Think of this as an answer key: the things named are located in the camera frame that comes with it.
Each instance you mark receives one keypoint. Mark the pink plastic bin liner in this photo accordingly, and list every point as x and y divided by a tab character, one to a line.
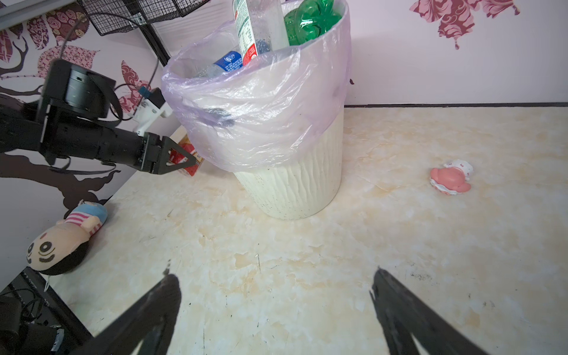
268	112

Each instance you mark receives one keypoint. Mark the small blue label water bottle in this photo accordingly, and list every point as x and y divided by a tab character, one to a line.
231	61

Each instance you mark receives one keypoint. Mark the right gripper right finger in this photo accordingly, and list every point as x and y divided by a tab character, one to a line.
407	321

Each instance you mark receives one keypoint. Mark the green bottle yellow cap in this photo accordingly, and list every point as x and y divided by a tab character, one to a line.
310	20

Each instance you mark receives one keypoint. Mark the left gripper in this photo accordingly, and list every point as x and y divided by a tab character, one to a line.
148	153

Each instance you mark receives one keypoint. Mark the clear bottle green red label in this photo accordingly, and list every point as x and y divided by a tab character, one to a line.
260	26

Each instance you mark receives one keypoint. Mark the plush doll toy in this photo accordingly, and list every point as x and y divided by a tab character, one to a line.
64	246

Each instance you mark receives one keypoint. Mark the black wire basket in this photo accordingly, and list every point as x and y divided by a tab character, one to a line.
122	16

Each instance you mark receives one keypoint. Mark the white woven waste bin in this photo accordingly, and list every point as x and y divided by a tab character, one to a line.
302	188

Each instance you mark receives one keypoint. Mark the pink white toy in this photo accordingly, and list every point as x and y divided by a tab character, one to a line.
453	178

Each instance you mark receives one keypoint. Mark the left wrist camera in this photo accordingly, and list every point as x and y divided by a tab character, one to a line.
152	107

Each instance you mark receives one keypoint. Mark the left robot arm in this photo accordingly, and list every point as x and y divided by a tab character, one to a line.
77	116

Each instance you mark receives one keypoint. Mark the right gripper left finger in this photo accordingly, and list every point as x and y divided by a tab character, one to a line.
146	327

